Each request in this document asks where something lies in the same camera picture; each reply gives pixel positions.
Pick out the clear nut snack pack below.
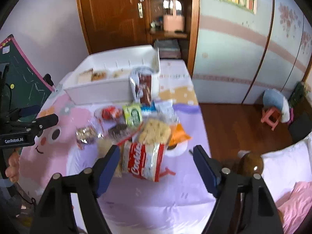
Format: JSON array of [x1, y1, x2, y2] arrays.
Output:
[[76, 125, 98, 144]]

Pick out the red candy pack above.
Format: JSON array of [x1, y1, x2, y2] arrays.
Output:
[[101, 106, 123, 121]]

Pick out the dark chocolate cookie pack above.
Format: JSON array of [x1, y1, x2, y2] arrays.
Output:
[[108, 124, 128, 140]]

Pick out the green pineapple cake pack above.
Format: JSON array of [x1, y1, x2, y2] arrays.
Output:
[[123, 104, 143, 126]]

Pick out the clear cookie bag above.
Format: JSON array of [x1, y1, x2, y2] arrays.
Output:
[[112, 69, 131, 78]]

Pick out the red white cookies bag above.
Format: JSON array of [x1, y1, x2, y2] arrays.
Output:
[[121, 118, 171, 182]]

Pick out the brown chocolate snack bag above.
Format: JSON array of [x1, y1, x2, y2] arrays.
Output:
[[129, 66, 153, 106]]

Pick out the orange white snack bar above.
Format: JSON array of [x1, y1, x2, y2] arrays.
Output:
[[168, 123, 192, 147]]

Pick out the blue white snack pack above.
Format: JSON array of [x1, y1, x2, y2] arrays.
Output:
[[141, 102, 157, 117]]

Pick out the person left hand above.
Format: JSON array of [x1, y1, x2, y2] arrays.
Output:
[[5, 151, 20, 183]]

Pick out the pink blanket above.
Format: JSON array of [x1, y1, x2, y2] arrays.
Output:
[[276, 181, 311, 233]]

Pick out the black chalkboard knob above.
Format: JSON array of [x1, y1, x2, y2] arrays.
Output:
[[43, 74, 54, 88]]

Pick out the white plastic storage bin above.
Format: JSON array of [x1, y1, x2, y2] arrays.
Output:
[[63, 45, 160, 105]]

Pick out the white pillow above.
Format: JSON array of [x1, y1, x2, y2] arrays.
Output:
[[262, 134, 311, 202]]

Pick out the brown wooden bedpost knob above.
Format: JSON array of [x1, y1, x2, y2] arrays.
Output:
[[238, 152, 264, 176]]

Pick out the pink plastic stool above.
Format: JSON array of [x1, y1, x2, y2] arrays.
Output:
[[261, 107, 281, 130]]

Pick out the blue white plush cushion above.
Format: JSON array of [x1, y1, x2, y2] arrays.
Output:
[[262, 89, 290, 123]]

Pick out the brown wooden door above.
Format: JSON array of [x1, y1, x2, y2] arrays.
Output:
[[77, 0, 149, 54]]

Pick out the folded blue pink cloths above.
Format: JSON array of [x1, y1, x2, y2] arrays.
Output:
[[153, 39, 181, 59]]

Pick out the pastel wardrobe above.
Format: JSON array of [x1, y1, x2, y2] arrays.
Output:
[[192, 0, 311, 104]]

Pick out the pink storage box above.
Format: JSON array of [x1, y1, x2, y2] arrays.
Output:
[[162, 0, 184, 32]]

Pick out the wooden corner shelf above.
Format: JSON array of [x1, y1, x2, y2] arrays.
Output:
[[148, 0, 199, 63]]

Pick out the green chalkboard pink frame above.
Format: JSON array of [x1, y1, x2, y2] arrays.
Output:
[[1, 34, 54, 121]]

